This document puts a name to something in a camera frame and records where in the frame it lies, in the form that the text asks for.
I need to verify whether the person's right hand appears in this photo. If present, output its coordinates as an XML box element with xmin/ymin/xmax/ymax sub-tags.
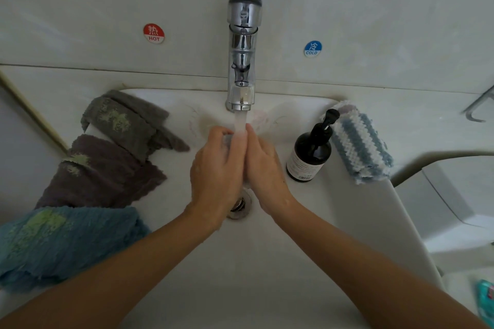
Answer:
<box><xmin>244</xmin><ymin>123</ymin><xmax>301</xmax><ymax>222</ymax></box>

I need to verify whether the person's left hand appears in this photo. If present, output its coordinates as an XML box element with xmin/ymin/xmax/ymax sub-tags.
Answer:
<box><xmin>187</xmin><ymin>125</ymin><xmax>248</xmax><ymax>226</ymax></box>

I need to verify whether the pink white striped cloth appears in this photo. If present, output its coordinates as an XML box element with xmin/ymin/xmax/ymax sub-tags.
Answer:
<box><xmin>329</xmin><ymin>99</ymin><xmax>358</xmax><ymax>114</ymax></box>

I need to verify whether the white ceramic sink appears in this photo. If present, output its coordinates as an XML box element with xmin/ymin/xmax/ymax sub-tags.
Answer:
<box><xmin>0</xmin><ymin>89</ymin><xmax>443</xmax><ymax>329</ymax></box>

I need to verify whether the brown cloth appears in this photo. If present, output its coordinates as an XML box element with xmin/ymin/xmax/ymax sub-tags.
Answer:
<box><xmin>34</xmin><ymin>134</ymin><xmax>168</xmax><ymax>210</ymax></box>

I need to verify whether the blue stained cloth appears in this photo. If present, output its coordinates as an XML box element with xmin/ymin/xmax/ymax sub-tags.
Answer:
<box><xmin>0</xmin><ymin>205</ymin><xmax>151</xmax><ymax>293</ymax></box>

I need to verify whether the person's left forearm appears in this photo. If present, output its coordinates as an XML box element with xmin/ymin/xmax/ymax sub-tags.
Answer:
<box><xmin>0</xmin><ymin>205</ymin><xmax>225</xmax><ymax>329</ymax></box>

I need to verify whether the person's right forearm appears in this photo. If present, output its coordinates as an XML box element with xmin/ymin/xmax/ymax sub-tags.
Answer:
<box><xmin>272</xmin><ymin>200</ymin><xmax>487</xmax><ymax>329</ymax></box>

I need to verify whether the metal sink drain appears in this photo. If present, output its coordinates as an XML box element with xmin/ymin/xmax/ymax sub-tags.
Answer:
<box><xmin>228</xmin><ymin>194</ymin><xmax>254</xmax><ymax>220</ymax></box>

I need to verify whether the black pump soap bottle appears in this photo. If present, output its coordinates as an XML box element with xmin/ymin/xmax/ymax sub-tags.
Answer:
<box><xmin>286</xmin><ymin>109</ymin><xmax>341</xmax><ymax>183</ymax></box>

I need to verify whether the chrome faucet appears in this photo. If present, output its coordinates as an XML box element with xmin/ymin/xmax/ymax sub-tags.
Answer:
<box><xmin>224</xmin><ymin>0</ymin><xmax>262</xmax><ymax>113</ymax></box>

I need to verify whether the blue round sticker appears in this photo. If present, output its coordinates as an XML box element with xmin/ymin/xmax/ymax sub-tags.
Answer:
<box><xmin>303</xmin><ymin>40</ymin><xmax>323</xmax><ymax>58</ymax></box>

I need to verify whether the red round sticker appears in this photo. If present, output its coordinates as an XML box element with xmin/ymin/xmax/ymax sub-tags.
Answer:
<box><xmin>143</xmin><ymin>23</ymin><xmax>166</xmax><ymax>44</ymax></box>

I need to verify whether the white toilet tank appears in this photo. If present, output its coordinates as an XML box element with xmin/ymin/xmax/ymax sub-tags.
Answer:
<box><xmin>394</xmin><ymin>155</ymin><xmax>494</xmax><ymax>272</ymax></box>

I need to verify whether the white toilet lid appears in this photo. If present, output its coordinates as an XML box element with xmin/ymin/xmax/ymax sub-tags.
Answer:
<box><xmin>446</xmin><ymin>267</ymin><xmax>494</xmax><ymax>329</ymax></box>

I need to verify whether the teal tube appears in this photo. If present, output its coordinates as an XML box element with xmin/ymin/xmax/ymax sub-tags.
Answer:
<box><xmin>476</xmin><ymin>279</ymin><xmax>494</xmax><ymax>326</ymax></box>

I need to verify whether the metal wall shelf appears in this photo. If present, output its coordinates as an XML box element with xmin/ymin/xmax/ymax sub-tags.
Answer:
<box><xmin>463</xmin><ymin>84</ymin><xmax>494</xmax><ymax>123</ymax></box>

